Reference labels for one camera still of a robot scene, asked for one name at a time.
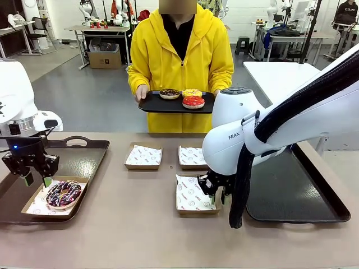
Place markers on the large white table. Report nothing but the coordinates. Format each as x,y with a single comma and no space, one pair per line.
275,75

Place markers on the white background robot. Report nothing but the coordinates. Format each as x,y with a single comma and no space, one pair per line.
119,16
272,11
85,11

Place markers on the red glazed donut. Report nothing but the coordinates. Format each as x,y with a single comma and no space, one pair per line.
193,103

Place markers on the grey frame work table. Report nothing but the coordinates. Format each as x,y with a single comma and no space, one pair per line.
101,29

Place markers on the person's left forearm yellow sleeve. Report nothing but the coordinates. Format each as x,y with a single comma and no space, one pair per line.
223,79

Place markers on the yellow glazed donut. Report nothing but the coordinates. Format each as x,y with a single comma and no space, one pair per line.
192,92

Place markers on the person's right hand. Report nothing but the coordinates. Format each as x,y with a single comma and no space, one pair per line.
141,92

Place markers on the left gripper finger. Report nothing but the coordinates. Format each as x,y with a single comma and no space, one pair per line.
27,179
47,179

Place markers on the white side desk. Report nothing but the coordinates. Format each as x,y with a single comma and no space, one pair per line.
11,29

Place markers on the person in black sweater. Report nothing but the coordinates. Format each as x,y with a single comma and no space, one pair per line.
346,15

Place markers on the black stand pole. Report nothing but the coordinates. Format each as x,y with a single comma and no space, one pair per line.
310,30

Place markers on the black serving tray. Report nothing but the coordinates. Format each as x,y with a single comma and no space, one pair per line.
157,105

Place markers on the chocolate donut with nuts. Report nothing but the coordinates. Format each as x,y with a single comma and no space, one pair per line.
169,93

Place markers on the dark plastic stool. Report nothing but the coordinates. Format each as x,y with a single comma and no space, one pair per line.
242,45

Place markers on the red jacket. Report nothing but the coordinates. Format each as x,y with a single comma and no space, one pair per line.
143,15

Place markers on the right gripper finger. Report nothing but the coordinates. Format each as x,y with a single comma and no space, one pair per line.
206,185
225,192

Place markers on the black cloth pile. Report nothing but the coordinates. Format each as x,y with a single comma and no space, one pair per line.
284,31

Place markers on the dark brown serving tray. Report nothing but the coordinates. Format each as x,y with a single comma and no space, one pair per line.
280,190
84,159

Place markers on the person's right forearm yellow sleeve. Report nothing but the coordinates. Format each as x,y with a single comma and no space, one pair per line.
137,78

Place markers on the chocolate sprinkled donut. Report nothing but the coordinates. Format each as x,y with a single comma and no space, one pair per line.
56,200

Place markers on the white printed paper liner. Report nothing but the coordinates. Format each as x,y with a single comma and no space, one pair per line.
190,155
143,155
37,206
190,193

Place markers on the person in yellow hoodie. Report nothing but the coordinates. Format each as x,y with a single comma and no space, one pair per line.
157,56

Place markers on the person's left hand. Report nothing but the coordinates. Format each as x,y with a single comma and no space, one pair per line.
217,92

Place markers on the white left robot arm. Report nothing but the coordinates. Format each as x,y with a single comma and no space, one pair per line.
14,92

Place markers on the brown cardboard food box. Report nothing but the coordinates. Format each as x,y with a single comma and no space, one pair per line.
193,167
127,167
81,201
196,212

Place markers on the grey table with clutter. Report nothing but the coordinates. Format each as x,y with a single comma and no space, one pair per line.
317,37

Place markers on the brown cardboard carton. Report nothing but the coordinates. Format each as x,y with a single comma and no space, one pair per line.
105,60

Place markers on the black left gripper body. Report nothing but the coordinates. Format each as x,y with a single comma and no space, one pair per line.
25,148

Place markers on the black office chair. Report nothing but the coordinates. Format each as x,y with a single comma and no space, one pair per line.
39,28

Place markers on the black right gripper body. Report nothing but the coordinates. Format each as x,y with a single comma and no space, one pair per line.
221,180

